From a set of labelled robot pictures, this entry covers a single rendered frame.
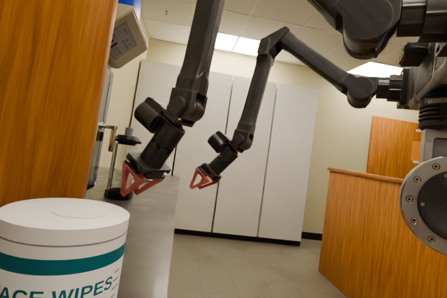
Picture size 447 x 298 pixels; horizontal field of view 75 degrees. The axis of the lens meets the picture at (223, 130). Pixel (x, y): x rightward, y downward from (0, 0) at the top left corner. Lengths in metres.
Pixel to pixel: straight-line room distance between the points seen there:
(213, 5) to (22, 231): 0.55
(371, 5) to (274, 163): 3.58
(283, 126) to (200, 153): 1.19
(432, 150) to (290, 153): 3.40
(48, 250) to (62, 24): 0.55
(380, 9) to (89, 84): 0.59
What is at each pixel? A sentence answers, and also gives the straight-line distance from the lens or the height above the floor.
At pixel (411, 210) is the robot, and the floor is 1.11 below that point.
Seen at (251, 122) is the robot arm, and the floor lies 1.29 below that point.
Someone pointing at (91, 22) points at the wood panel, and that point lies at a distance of 0.76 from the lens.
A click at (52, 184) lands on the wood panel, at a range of 0.73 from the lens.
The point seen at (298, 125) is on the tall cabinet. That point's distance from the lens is 4.18.
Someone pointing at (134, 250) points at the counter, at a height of 0.94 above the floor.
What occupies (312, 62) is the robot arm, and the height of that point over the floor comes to 1.53.
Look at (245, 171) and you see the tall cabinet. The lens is 3.97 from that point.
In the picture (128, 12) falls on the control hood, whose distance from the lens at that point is 0.84.
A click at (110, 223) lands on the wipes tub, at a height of 1.09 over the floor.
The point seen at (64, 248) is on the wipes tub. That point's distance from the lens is 0.32.
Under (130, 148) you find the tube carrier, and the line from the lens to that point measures 1.15.
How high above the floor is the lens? 1.18
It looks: 4 degrees up
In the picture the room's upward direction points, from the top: 8 degrees clockwise
